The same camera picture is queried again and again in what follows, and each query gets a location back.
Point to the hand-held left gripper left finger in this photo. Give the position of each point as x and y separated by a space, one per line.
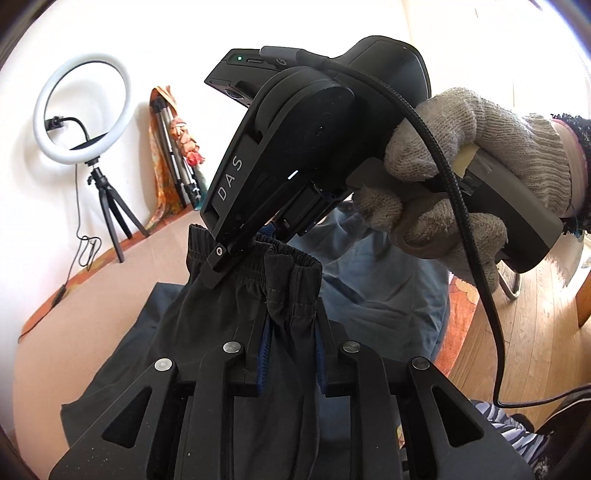
263 355

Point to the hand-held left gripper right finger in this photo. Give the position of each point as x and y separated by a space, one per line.
321 364

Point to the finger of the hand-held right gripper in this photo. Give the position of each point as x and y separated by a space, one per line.
221 263

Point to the black pants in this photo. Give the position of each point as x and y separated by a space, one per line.
291 295

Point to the person's right forearm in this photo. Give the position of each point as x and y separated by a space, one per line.
579 152

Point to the person's right hand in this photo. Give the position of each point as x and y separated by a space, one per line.
485 120

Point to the folded blue jeans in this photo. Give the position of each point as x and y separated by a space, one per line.
369 277

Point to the folded tripod with orange cloth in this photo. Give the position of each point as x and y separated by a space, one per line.
159 175

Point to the beige bed blanket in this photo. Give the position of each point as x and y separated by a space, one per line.
115 295

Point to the silver folded tripod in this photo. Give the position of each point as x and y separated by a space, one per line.
173 152

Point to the black mini tripod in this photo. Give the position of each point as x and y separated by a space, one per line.
102 184

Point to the orange floral mattress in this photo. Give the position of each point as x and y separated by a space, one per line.
457 314

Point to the person's striped clothing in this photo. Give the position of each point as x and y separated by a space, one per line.
508 429

